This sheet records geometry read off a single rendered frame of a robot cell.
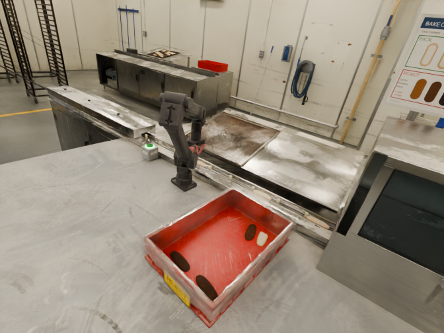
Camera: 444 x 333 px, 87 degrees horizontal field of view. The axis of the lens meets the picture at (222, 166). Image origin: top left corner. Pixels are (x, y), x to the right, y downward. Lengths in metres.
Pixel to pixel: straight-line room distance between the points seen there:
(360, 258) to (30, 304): 0.97
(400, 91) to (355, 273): 1.10
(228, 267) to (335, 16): 4.41
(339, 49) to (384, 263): 4.13
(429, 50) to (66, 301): 1.85
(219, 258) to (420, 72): 1.40
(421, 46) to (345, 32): 3.11
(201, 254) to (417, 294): 0.66
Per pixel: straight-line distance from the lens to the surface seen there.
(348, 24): 4.74
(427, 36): 1.70
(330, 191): 1.29
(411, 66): 1.69
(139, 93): 5.21
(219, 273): 0.86
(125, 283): 0.86
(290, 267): 0.95
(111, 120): 1.80
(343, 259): 0.93
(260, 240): 0.98
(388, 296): 0.98
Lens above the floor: 1.52
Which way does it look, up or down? 29 degrees down
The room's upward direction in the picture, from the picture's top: 8 degrees clockwise
